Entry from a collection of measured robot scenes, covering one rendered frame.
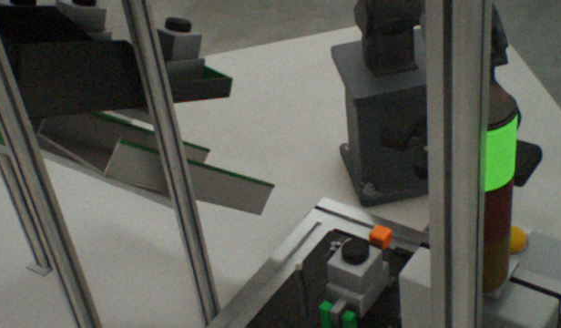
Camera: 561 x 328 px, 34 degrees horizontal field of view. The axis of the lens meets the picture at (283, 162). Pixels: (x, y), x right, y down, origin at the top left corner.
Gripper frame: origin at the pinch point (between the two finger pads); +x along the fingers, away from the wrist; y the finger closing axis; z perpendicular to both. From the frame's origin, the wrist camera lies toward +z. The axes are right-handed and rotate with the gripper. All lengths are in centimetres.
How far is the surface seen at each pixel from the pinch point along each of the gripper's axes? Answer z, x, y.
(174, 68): 17.6, -19.5, -26.4
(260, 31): -159, 100, -160
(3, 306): 34, 17, -54
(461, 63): 38, -43, 19
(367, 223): 4.8, 7.9, -10.8
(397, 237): 4.8, 8.5, -6.4
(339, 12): -183, 100, -139
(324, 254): 13.2, 6.9, -12.0
